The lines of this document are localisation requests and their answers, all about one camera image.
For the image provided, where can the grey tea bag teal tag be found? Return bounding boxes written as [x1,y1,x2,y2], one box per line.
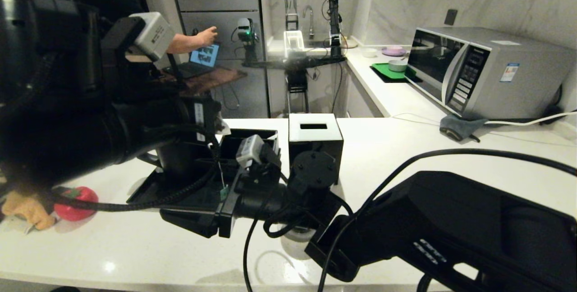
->
[215,118,231,201]

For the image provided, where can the black electric kettle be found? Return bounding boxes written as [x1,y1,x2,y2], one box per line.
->
[137,139,213,182]

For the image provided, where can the black compartment organizer box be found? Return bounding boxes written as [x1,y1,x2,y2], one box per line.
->
[219,128,279,180]

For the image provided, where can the black rectangular serving tray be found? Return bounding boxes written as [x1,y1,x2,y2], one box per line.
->
[126,166,253,215]

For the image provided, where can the brown wooden stool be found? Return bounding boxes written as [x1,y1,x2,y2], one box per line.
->
[174,68,247,119]

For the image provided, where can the open laptop blue screen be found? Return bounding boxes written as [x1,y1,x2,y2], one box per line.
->
[162,42,221,80]

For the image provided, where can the white round coaster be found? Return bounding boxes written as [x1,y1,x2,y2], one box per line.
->
[282,227,316,244]

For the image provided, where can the black teleoperation platform stand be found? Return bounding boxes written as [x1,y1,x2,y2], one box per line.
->
[246,55,348,114]

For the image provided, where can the white dish rack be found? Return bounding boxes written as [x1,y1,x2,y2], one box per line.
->
[283,31,306,57]

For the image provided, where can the black tissue box white lid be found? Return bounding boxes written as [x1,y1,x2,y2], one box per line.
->
[288,113,343,186]

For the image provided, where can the red toy tomato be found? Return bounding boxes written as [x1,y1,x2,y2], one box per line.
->
[53,187,99,222]

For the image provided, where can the tall black metal stand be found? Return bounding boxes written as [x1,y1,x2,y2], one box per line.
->
[282,0,299,31]

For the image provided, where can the chrome kitchen faucet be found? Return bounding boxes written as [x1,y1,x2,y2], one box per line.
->
[302,6,315,40]

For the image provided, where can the green tray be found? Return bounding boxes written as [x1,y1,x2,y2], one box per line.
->
[370,62,417,83]

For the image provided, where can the dark grey folded cloth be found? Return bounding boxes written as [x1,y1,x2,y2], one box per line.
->
[438,114,487,142]

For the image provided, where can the silver microwave oven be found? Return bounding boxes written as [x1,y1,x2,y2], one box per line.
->
[404,26,576,120]

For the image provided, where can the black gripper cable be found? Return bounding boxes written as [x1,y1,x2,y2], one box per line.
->
[50,125,221,212]

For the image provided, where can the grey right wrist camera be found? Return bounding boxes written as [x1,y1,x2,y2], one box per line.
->
[235,134,267,169]

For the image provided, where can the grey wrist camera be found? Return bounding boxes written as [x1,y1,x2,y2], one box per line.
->
[128,12,175,62]
[235,134,267,169]

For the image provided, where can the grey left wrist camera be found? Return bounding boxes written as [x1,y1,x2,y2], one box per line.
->
[128,12,175,62]

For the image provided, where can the thin white cable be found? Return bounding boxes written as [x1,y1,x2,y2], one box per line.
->
[389,112,447,126]

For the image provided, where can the thick white power cable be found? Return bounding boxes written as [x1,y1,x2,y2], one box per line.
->
[485,110,577,126]

